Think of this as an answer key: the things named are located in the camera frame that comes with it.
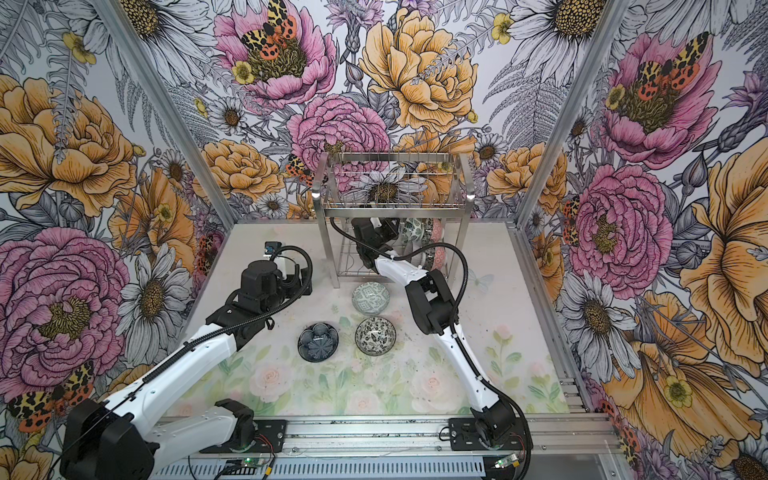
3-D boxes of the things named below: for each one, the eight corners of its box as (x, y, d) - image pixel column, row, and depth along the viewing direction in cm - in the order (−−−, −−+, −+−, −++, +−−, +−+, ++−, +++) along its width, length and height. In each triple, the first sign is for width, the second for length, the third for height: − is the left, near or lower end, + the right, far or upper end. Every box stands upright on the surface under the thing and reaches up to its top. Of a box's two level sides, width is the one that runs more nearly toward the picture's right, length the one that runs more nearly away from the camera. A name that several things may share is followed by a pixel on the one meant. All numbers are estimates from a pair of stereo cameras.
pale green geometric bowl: (351, 315, 97) (350, 308, 93) (354, 290, 103) (353, 282, 100) (390, 315, 97) (390, 308, 93) (390, 290, 103) (390, 282, 100)
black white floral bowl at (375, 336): (351, 343, 91) (349, 336, 88) (371, 317, 97) (371, 310, 93) (381, 363, 87) (380, 357, 84) (400, 335, 93) (401, 328, 89)
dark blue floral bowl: (298, 363, 87) (294, 357, 84) (305, 329, 94) (302, 322, 90) (337, 363, 87) (335, 357, 84) (341, 329, 94) (339, 322, 90)
